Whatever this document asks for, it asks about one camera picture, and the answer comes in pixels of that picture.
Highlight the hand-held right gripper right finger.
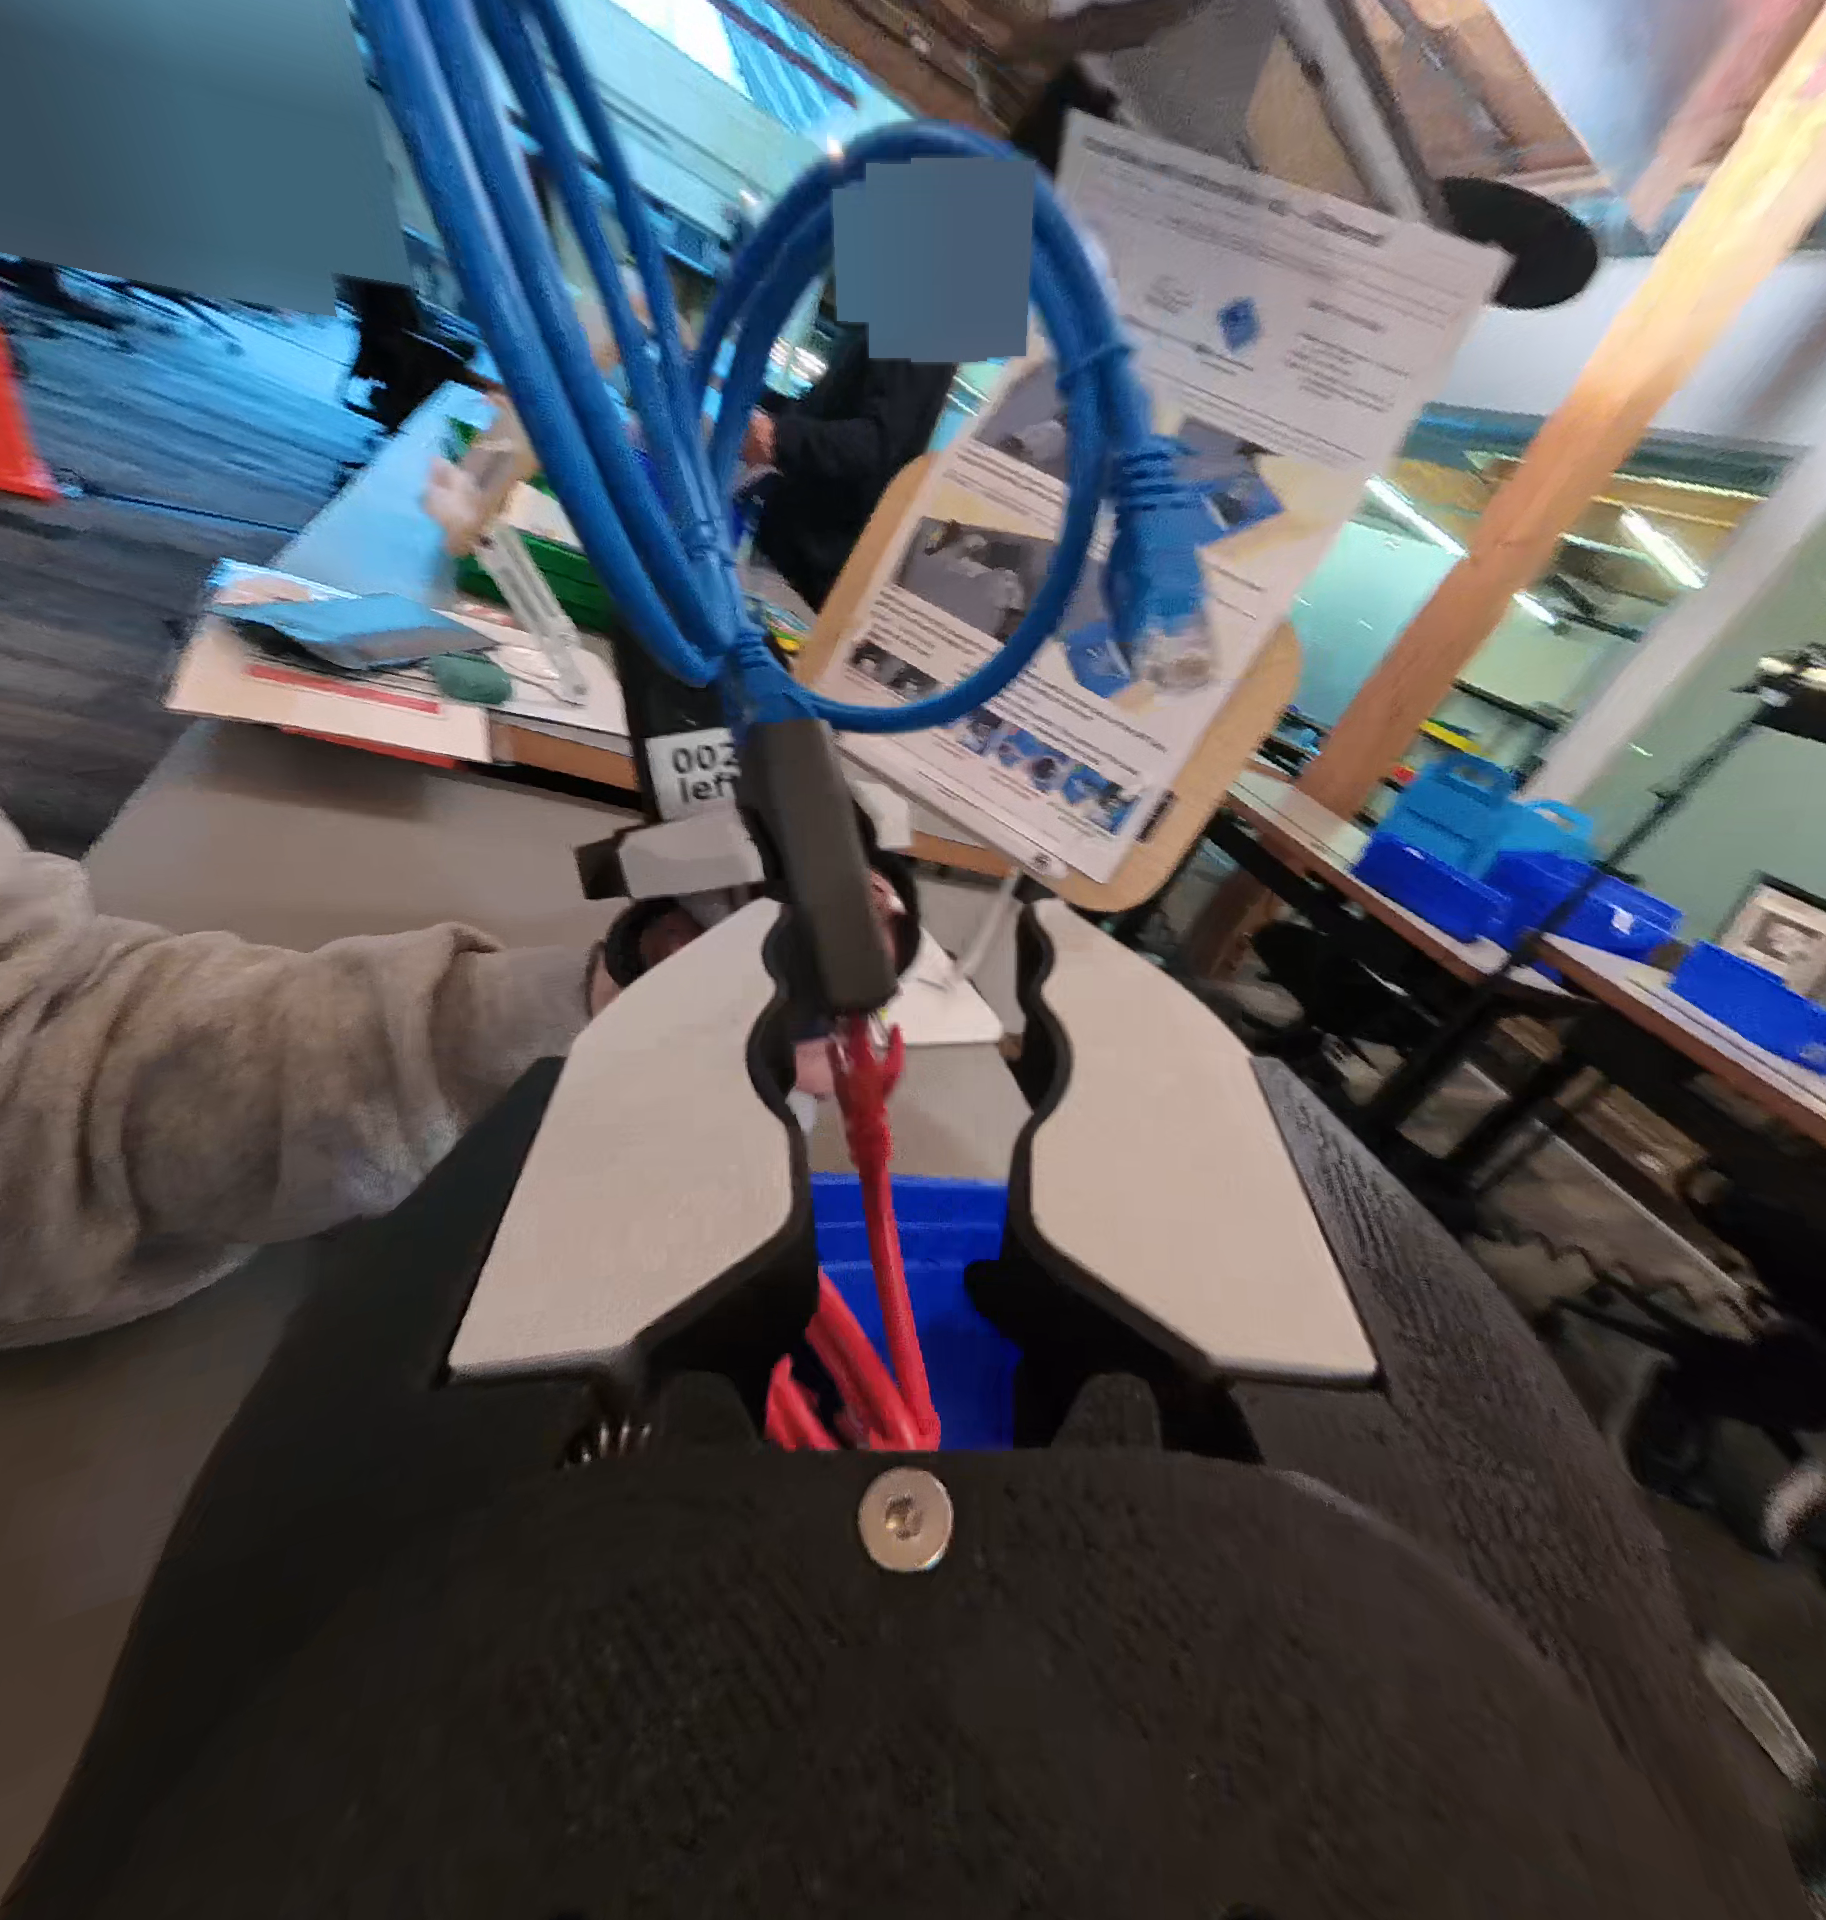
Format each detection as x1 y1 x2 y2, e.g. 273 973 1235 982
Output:
1007 897 1381 1385

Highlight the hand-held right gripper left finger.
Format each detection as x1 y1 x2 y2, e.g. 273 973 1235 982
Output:
445 897 823 1383

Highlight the black network adapter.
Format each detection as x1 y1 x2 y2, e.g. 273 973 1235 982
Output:
739 718 903 1010

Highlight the red ethernet cable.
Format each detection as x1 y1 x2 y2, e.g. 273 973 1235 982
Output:
764 1011 946 1455

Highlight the blue plastic bin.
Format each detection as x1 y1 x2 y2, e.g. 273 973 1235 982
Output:
808 1174 1022 1448

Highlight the blue ethernet cable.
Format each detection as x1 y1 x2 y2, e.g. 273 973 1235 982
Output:
350 0 1216 740

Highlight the person's left forearm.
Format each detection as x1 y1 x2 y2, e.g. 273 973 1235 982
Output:
0 756 602 1351

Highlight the grey desk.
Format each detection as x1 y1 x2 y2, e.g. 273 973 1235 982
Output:
0 718 1041 1920

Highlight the green bin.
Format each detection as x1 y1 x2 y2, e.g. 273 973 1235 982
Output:
455 547 621 633

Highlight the wooden poster board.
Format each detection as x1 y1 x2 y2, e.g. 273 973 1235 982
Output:
797 448 1308 914

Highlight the small blue bin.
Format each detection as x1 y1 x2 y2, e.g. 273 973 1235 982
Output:
1354 832 1516 939
1670 943 1826 1073
1498 852 1680 953

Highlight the framed marker tag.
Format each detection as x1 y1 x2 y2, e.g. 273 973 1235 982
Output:
1724 877 1826 995

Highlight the instruction poster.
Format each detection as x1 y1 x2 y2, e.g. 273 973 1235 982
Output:
839 111 1512 884

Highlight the black disc lamp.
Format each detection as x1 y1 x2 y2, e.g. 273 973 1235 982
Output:
1438 177 1601 313

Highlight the blue handled caddy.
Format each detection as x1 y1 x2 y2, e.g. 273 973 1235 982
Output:
1376 755 1596 888

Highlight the wooden post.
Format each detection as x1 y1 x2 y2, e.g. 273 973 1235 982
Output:
1292 0 1826 819

